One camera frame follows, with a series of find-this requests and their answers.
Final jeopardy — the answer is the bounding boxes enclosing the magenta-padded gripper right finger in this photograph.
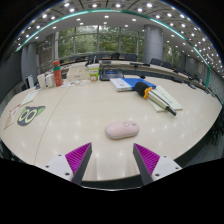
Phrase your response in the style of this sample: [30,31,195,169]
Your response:
[132,142,184,186]

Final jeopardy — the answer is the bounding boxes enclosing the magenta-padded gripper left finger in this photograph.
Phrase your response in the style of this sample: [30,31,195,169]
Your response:
[44,142,93,186]

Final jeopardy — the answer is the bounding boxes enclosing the pink computer mouse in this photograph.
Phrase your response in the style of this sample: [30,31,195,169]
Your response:
[105,120,140,140]

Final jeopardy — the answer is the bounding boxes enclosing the cat-face mouse pad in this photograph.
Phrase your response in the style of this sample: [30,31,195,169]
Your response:
[16,105,47,127]

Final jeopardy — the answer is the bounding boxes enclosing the white booklet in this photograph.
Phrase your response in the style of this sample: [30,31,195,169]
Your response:
[148,85,184,113]

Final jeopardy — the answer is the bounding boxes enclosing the colourful sticker sheet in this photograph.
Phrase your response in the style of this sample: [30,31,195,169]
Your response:
[62,79,88,88]

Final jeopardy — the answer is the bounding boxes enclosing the red-printed leaflet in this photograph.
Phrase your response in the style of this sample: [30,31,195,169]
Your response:
[3,103,22,130]

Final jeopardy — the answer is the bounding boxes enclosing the blue notebook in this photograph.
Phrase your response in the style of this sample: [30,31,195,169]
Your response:
[123,77,157,91]

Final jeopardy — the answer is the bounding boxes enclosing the white lidded ceramic mug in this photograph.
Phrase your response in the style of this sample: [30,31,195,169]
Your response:
[45,73,56,88]

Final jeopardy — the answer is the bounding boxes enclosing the stacked white paper cups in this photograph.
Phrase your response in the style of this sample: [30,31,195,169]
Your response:
[37,73,47,89]

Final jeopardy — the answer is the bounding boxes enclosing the beige cardboard box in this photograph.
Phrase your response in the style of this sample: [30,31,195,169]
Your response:
[66,67,90,82]

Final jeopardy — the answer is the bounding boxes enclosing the red thermos bottle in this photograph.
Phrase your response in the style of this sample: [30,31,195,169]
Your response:
[52,59,64,88]

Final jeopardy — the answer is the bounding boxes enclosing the printed paper cup with straw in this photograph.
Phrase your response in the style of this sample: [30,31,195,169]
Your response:
[87,63,101,82]

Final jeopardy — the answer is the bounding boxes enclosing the white upright board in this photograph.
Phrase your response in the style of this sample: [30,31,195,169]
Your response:
[26,74,35,90]

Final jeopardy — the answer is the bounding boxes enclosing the dark conference microphone unit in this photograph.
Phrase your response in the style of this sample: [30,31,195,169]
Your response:
[99,68,125,82]

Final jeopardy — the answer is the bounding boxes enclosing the long curved conference desk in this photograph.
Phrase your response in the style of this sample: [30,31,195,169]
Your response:
[59,59,201,88]

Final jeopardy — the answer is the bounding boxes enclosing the dark office chairs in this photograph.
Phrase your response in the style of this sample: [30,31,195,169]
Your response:
[86,52,208,84]

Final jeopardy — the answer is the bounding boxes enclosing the ceiling lights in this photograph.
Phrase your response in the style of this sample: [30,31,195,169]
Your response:
[13,1,223,73]

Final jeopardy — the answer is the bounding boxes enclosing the handheld microphone with orange ring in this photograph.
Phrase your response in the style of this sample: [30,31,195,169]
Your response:
[134,81,178,117]

